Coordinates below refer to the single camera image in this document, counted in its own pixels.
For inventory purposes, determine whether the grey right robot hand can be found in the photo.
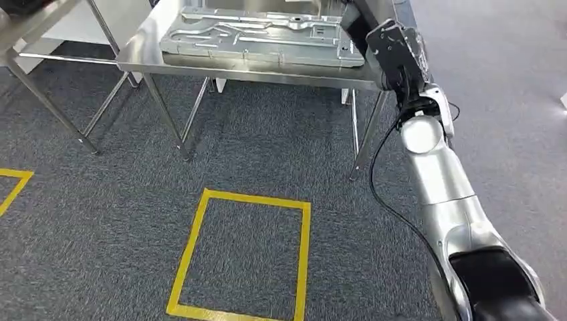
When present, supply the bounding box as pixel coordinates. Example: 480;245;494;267
341;0;398;58

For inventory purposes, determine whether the stamped sheet metal panel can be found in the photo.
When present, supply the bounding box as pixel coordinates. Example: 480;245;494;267
159;5;367;69

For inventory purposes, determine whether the steel work table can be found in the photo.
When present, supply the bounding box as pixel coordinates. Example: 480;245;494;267
0;0;141;156
116;0;396;183

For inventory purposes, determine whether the yellow floor tape square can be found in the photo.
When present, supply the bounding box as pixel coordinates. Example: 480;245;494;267
0;168;35;219
166;188;312;321

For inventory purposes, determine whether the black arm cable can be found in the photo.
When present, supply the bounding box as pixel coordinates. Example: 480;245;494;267
368;100;463;321

